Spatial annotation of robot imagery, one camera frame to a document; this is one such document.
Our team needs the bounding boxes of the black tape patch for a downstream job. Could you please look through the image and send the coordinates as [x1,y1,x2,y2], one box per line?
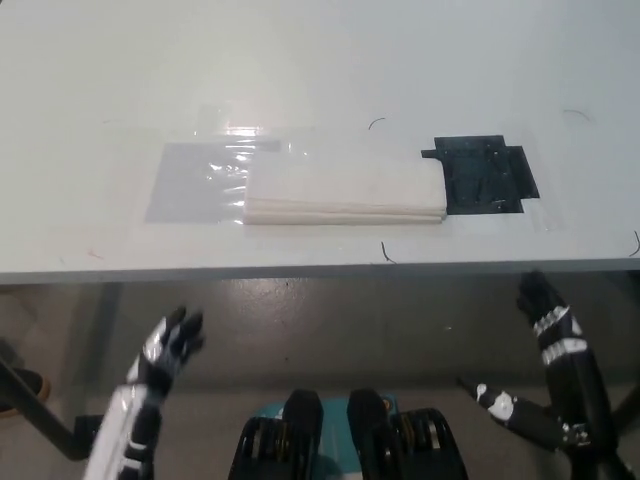
[419,133,542,217]

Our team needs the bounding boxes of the clear plastic sheet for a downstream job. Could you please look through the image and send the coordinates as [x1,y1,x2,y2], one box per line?
[143,103,567,234]

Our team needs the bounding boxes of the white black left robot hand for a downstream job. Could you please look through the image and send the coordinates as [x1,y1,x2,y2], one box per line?
[82,305,207,480]

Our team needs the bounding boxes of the black shoe brown sole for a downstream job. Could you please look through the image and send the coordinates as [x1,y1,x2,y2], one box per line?
[0,368,52,417]

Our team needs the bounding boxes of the black teal robot torso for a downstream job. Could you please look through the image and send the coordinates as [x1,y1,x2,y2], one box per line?
[227,388,471,480]

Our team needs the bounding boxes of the clear plastic bag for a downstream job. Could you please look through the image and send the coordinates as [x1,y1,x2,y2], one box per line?
[144,140,284,226]

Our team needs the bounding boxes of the black metal tube frame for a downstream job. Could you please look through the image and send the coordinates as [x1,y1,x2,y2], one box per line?
[0,357,99,462]

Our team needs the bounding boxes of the white napkin stack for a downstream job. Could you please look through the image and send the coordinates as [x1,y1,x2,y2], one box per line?
[242,145,448,227]

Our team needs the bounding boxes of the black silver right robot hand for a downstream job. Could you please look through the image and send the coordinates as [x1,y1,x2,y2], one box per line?
[459,271,616,449]

